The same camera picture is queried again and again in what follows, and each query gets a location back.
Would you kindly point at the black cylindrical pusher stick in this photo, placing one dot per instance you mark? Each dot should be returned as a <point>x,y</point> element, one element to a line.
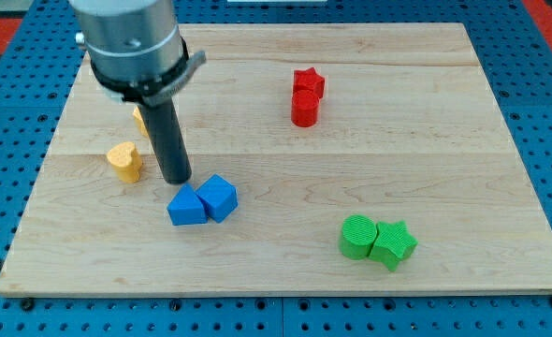
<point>164,132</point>

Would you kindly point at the red cylinder block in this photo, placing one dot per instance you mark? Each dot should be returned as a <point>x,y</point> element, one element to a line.
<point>304,108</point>

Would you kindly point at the yellow heart block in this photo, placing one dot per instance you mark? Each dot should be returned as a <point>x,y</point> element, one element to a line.
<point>125,161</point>

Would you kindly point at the blue cube block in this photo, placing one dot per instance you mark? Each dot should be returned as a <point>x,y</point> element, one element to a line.
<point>219,197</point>

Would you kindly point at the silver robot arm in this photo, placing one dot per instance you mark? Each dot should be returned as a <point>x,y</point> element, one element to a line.
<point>136,49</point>

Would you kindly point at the green star block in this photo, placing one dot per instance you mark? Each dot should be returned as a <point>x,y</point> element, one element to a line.
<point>394,243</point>

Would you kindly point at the wooden board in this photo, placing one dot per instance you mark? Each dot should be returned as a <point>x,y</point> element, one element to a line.
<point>408,129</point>

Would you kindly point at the green cylinder block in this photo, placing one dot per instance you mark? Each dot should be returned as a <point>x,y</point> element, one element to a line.
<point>358,234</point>

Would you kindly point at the red star block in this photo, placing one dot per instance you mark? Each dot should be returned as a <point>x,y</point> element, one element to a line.
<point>309,79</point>

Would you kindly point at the yellow block behind stick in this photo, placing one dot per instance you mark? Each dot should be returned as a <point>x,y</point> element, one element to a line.
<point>139,122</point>

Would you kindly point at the blue triangular block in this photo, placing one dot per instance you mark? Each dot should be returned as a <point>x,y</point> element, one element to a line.
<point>186,208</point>

